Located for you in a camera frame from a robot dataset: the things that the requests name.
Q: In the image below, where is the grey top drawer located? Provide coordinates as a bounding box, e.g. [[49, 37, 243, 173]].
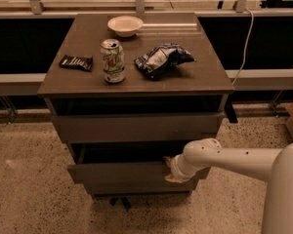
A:
[[53, 113, 225, 143]]

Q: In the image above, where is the black candy bar wrapper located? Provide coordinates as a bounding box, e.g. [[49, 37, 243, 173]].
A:
[[59, 55, 93, 71]]

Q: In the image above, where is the green white soda can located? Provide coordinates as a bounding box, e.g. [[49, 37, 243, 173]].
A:
[[101, 39, 125, 83]]

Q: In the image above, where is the white cable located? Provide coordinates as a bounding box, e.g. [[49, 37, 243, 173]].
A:
[[231, 7, 255, 86]]

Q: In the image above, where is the grey drawer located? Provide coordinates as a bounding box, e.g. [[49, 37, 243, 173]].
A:
[[84, 180, 197, 196], [66, 142, 211, 185], [53, 113, 225, 143]]

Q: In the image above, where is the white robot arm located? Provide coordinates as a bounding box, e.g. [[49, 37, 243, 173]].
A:
[[165, 138, 293, 234]]

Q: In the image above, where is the white ceramic bowl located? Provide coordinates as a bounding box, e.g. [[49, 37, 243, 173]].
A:
[[107, 16, 143, 37]]

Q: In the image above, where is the grey bottom drawer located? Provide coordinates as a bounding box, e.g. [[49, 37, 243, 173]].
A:
[[84, 180, 197, 196]]

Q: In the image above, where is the crumpled blue chip bag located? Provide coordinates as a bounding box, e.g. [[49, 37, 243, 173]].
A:
[[134, 43, 194, 79]]

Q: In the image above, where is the grey three-drawer cabinet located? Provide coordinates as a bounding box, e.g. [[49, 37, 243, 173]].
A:
[[37, 12, 238, 199]]

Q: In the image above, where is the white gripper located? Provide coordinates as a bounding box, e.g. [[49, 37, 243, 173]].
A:
[[163, 155, 198, 183]]

